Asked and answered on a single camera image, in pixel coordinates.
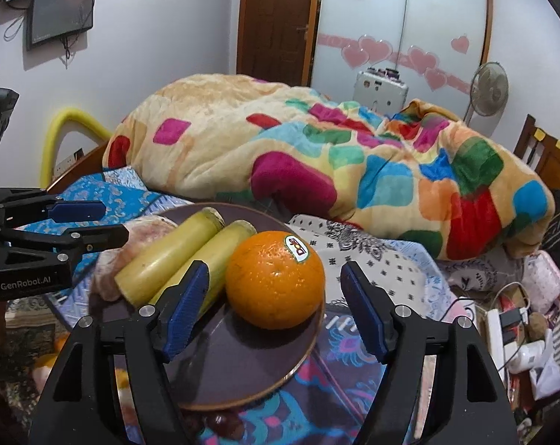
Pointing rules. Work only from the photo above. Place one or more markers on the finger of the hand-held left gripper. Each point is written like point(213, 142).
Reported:
point(76, 210)
point(99, 236)

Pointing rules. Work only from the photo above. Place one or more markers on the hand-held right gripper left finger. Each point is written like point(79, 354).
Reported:
point(188, 306)

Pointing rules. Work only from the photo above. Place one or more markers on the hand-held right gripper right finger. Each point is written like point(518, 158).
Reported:
point(364, 311)

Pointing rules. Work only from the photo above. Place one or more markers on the brown round plate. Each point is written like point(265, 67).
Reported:
point(243, 361)

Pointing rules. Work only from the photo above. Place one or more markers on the orange with sticker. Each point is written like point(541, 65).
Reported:
point(270, 282)

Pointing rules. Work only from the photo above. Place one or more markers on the pink fruit in plastic wrap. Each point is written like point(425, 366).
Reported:
point(107, 269)

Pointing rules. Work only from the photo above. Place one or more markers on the blue patterned bedsheet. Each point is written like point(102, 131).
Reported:
point(117, 190)

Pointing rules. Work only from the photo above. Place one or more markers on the yellow banana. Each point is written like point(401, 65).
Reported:
point(225, 241)
point(164, 255)

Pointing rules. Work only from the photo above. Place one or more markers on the white patterned cloth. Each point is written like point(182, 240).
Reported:
point(400, 259)

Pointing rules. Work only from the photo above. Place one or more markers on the yellow foam tube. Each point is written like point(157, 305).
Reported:
point(76, 118)

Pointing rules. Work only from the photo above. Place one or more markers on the dark red fruit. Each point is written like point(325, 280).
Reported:
point(224, 424)

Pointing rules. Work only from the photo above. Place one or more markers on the white power strip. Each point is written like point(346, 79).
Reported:
point(493, 333)

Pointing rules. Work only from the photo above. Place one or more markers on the white plastic device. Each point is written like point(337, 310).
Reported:
point(528, 357)

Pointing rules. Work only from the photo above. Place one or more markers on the colourful patchwork blanket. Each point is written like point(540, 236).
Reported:
point(308, 148)

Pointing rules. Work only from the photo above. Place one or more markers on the pink bag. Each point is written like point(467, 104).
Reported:
point(542, 278)

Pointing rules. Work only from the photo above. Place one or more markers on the white plastic bag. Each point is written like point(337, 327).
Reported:
point(549, 371)

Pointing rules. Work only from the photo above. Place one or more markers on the white hard case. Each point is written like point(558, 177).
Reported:
point(378, 91)

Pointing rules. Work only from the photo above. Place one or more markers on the wooden chair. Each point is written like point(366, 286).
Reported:
point(549, 167)

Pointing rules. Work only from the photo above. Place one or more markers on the standing fan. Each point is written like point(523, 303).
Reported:
point(489, 88)

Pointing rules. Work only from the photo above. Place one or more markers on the brown wooden door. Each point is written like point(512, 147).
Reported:
point(275, 18)

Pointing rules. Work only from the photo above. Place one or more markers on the white wardrobe with heart stickers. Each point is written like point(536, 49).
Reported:
point(428, 9)

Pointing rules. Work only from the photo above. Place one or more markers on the wooden bed frame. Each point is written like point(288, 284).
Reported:
point(76, 168)

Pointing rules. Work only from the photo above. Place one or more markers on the wall socket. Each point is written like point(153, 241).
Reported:
point(66, 161)

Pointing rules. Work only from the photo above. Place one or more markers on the wall-mounted monitor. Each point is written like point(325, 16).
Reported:
point(60, 11)

